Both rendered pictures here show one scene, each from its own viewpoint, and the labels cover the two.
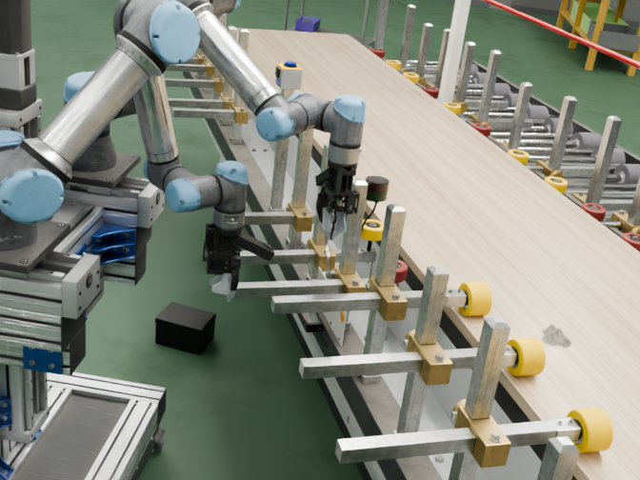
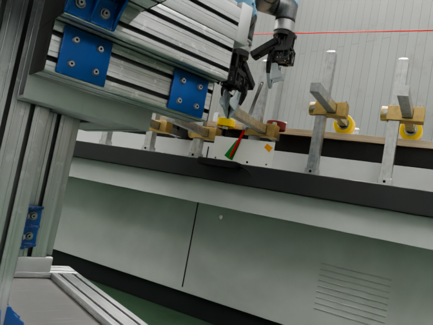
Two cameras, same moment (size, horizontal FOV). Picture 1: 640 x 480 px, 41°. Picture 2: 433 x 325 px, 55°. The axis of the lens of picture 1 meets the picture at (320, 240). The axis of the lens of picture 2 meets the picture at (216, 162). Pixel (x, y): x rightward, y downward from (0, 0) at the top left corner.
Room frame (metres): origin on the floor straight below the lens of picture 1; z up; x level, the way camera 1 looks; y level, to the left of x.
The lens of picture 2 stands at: (0.89, 1.12, 0.57)
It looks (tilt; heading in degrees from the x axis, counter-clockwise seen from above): 4 degrees up; 317
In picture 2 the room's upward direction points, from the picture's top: 11 degrees clockwise
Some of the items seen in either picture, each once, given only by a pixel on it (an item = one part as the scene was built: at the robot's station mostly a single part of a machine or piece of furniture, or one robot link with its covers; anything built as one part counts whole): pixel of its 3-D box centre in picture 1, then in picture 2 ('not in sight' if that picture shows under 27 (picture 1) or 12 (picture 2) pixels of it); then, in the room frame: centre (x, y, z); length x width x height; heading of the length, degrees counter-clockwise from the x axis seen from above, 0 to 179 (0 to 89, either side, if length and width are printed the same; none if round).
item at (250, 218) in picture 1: (282, 218); (152, 124); (2.42, 0.12, 0.81); 0.44 x 0.03 x 0.04; 109
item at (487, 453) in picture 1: (479, 431); not in sight; (1.27, -0.33, 0.95); 0.14 x 0.06 x 0.05; 19
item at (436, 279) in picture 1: (419, 367); (393, 126); (1.53, -0.24, 0.90); 0.04 x 0.04 x 0.48; 19
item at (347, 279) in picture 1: (349, 283); (261, 130); (1.98, -0.09, 0.85); 0.14 x 0.06 x 0.05; 19
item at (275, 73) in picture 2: (329, 226); (274, 75); (1.90, -0.02, 1.04); 0.06 x 0.03 x 0.09; 19
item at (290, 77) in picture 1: (289, 77); not in sight; (2.72, 0.17, 1.18); 0.07 x 0.07 x 0.08; 19
